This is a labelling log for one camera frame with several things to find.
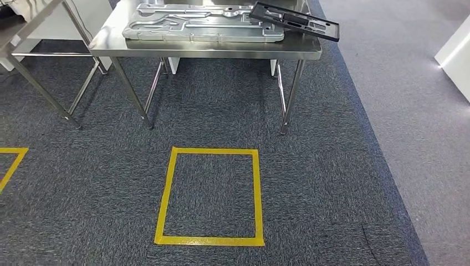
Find white board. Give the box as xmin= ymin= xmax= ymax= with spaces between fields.
xmin=435 ymin=23 xmax=470 ymax=104

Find white cabinet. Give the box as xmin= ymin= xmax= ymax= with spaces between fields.
xmin=0 ymin=0 xmax=113 ymax=73

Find black plastic plate bracket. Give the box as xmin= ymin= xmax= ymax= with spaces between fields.
xmin=249 ymin=2 xmax=341 ymax=43

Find yellow tape floor square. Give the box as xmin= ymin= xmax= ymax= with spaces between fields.
xmin=0 ymin=147 xmax=29 ymax=193

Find steel table frame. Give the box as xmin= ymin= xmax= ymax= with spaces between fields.
xmin=0 ymin=0 xmax=108 ymax=130

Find pressed grey metal panel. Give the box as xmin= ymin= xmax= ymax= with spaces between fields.
xmin=122 ymin=3 xmax=285 ymax=43

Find stainless steel workbench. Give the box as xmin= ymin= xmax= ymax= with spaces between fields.
xmin=89 ymin=0 xmax=323 ymax=136

